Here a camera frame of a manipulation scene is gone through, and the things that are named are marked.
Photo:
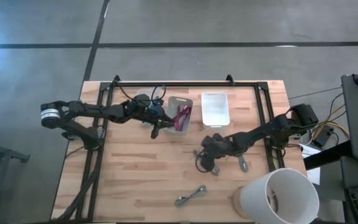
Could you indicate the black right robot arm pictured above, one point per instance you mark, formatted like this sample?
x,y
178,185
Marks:
x,y
269,130

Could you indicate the white paper sheet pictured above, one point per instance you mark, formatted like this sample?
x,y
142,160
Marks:
x,y
313,177

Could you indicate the round wooden lamp base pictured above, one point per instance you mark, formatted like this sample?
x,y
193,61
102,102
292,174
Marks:
x,y
235,202

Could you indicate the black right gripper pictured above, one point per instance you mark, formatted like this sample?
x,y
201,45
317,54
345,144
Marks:
x,y
219,146

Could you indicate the black power brick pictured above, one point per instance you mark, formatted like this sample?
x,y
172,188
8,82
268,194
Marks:
x,y
322,137

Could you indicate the black metal rig frame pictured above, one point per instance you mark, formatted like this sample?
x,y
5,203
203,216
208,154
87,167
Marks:
x,y
182,84

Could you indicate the clear plastic bin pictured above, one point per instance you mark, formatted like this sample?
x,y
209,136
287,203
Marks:
x,y
140,91

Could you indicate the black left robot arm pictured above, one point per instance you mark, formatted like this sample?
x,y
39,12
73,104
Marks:
x,y
82,109

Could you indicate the metal lamp pole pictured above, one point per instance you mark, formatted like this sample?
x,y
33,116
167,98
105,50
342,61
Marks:
x,y
273,202

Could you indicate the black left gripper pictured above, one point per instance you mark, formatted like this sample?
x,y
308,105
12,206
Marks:
x,y
145,109

